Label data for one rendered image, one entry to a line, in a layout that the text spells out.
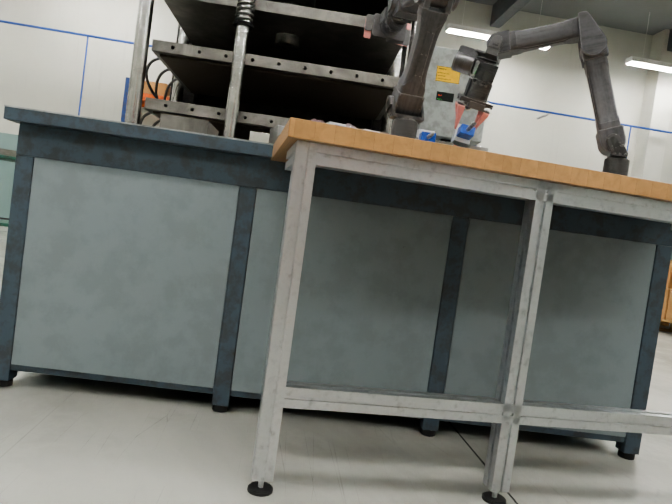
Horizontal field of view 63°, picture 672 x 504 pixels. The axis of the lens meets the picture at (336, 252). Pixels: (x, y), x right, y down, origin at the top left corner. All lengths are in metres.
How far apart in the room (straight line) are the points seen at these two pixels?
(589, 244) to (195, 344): 1.22
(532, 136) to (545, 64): 1.13
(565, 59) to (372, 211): 8.30
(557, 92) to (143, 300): 8.50
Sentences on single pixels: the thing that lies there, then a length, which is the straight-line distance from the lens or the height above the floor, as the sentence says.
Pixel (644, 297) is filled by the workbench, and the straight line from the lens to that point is 1.94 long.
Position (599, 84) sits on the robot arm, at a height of 1.07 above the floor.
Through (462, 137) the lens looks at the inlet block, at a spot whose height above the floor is 0.91.
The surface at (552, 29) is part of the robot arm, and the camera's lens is 1.74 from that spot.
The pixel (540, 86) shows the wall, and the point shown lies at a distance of 9.51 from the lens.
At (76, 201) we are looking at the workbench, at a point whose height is 0.56.
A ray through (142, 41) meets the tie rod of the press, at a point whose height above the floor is 1.25.
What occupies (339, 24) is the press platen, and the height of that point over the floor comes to 1.49.
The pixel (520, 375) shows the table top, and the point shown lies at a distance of 1.37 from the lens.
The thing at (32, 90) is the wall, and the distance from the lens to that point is 9.27.
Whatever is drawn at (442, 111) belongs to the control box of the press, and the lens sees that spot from 2.64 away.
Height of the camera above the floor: 0.59
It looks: 2 degrees down
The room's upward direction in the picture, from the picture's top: 8 degrees clockwise
